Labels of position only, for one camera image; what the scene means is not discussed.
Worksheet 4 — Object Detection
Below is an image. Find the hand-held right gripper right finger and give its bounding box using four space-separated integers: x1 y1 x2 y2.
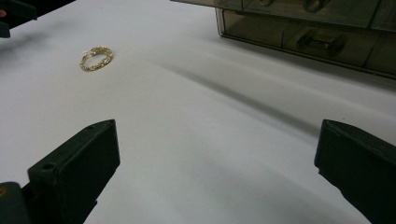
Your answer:
314 119 396 224

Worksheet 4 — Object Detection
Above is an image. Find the smoky transparent drawer organizer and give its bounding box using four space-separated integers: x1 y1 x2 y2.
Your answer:
170 0 396 80

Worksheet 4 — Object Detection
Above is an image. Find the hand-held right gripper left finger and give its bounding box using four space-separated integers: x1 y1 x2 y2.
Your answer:
21 119 121 224

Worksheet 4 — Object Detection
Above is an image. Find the gold chain bracelet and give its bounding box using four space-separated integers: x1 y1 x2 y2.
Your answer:
79 46 114 73

